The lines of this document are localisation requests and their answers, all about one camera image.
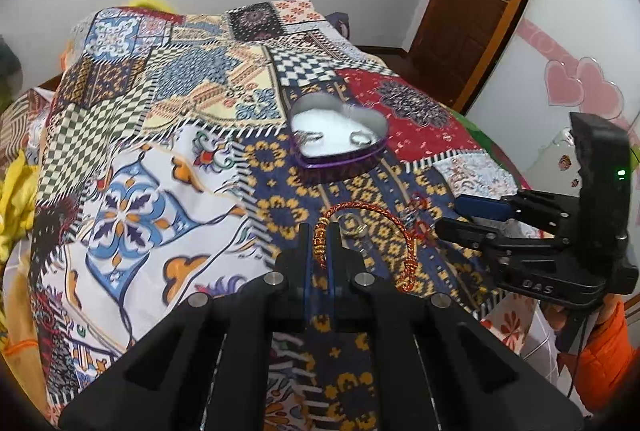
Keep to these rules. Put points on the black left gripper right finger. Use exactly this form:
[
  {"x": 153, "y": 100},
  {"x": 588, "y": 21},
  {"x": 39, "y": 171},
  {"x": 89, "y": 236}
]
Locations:
[{"x": 434, "y": 366}]

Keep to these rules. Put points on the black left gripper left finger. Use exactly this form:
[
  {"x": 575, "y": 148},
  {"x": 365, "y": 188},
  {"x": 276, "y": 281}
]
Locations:
[{"x": 213, "y": 363}]

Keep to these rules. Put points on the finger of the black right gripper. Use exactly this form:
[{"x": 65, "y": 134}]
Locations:
[
  {"x": 556, "y": 214},
  {"x": 547, "y": 269}
]

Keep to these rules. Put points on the purple heart-shaped jewelry box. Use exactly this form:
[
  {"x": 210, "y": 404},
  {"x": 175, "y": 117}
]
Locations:
[{"x": 351, "y": 133}]

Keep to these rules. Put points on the right hand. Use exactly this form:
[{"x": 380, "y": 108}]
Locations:
[{"x": 556, "y": 317}]

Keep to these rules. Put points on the orange jacket sleeve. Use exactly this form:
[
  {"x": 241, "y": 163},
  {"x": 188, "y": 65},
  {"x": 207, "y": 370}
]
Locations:
[{"x": 608, "y": 365}]

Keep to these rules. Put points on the colourful patchwork bedspread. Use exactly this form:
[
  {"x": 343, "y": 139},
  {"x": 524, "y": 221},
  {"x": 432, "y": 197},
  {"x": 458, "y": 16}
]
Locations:
[{"x": 167, "y": 169}]

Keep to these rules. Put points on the brown wooden door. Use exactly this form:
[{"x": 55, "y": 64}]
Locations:
[{"x": 475, "y": 6}]

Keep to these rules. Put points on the silver earring in box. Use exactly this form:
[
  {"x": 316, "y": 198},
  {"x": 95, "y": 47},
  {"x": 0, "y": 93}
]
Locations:
[{"x": 305, "y": 137}]

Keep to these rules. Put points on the yellow blanket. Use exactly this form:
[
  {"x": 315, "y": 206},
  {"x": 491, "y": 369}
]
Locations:
[{"x": 17, "y": 204}]

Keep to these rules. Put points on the dark blue pillow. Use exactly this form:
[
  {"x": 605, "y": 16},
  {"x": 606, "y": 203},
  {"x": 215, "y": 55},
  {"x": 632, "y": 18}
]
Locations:
[{"x": 340, "y": 22}]

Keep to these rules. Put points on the striped patterned pillow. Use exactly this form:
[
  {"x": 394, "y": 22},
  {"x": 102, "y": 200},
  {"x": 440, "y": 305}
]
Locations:
[{"x": 22, "y": 123}]

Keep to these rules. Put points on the yellow curved bed rail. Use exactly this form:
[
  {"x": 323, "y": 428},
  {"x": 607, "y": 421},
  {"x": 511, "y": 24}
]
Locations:
[{"x": 154, "y": 5}]

